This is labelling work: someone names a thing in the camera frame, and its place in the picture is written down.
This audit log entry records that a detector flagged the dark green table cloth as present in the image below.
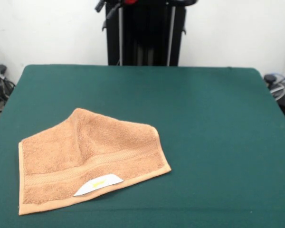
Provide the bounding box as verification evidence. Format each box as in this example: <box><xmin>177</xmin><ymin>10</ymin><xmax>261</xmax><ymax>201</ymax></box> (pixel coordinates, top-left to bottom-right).
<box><xmin>0</xmin><ymin>64</ymin><xmax>285</xmax><ymax>228</ymax></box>

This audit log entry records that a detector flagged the orange terry towel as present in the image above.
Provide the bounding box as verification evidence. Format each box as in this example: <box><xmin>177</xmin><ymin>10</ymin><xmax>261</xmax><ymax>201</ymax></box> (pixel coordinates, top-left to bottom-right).
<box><xmin>18</xmin><ymin>108</ymin><xmax>172</xmax><ymax>216</ymax></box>

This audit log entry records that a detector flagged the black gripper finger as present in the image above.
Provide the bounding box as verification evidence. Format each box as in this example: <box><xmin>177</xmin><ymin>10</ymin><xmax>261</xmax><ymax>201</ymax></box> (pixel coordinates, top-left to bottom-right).
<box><xmin>94</xmin><ymin>0</ymin><xmax>105</xmax><ymax>12</ymax></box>
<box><xmin>105</xmin><ymin>3</ymin><xmax>122</xmax><ymax>19</ymax></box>

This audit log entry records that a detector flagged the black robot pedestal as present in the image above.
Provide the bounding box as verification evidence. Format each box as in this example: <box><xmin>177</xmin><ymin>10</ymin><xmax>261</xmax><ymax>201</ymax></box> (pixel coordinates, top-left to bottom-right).
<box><xmin>101</xmin><ymin>0</ymin><xmax>200</xmax><ymax>67</ymax></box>

